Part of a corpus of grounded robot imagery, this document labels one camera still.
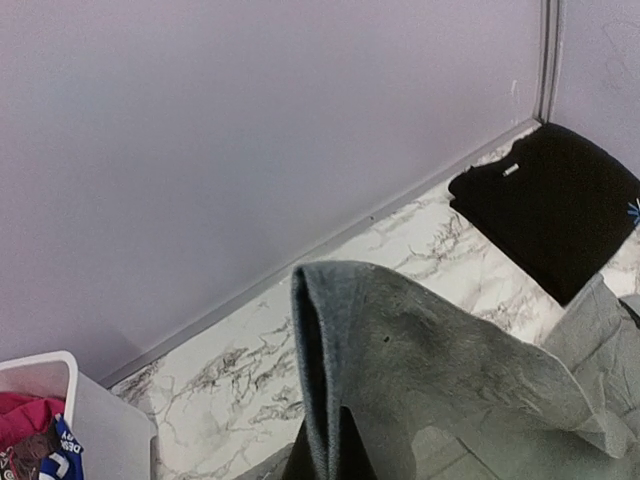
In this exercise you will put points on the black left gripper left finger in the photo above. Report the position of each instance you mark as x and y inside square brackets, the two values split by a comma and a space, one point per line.
[299, 465]

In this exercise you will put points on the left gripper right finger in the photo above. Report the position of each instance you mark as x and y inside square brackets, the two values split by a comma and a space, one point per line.
[354, 463]

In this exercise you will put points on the grey garment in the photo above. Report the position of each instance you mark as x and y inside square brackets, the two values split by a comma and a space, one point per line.
[438, 393]

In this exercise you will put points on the black trousers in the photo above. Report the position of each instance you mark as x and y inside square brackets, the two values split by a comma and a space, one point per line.
[557, 205]

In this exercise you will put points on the white plastic laundry basket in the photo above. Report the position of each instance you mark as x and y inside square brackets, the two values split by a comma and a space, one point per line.
[116, 437]

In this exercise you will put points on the blue white printed garment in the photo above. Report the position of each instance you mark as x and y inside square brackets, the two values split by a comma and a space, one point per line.
[65, 462]

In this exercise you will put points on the pink garment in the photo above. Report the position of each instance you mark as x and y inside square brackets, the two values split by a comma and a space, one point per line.
[23, 416]

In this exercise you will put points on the right aluminium frame post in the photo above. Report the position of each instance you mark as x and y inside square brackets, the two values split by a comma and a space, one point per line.
[550, 46]

